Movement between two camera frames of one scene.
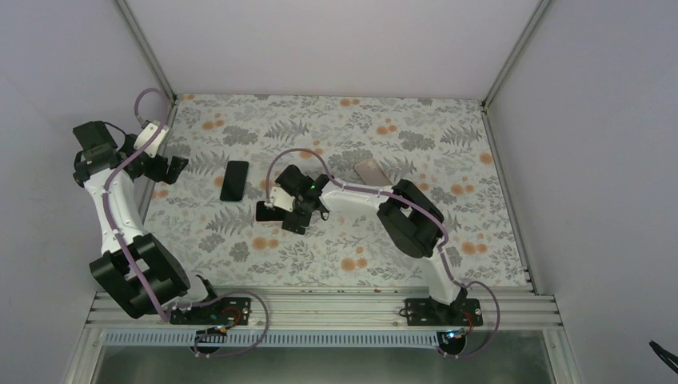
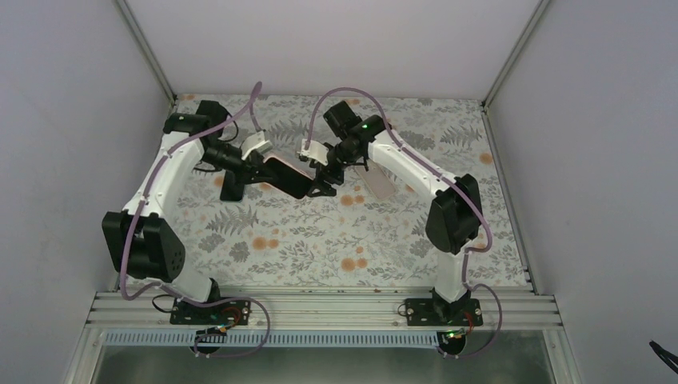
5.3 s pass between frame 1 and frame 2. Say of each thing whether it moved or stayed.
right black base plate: stayed
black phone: stayed
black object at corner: stayed
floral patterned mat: stayed
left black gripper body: moved
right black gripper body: moved
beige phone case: stayed
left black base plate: stayed
